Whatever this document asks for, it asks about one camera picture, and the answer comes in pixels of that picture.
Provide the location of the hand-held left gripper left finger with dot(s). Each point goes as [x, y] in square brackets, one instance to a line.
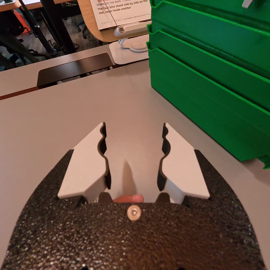
[84, 168]

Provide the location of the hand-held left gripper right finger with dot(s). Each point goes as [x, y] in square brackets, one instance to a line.
[185, 170]

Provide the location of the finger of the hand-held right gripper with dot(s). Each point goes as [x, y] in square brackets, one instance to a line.
[247, 3]

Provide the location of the person's left hand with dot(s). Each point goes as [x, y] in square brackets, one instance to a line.
[129, 198]

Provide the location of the wooden sign board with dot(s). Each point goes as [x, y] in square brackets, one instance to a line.
[88, 27]

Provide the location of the orange bag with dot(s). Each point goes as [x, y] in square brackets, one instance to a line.
[21, 21]

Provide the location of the white sign bracket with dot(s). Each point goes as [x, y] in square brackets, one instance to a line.
[135, 28]

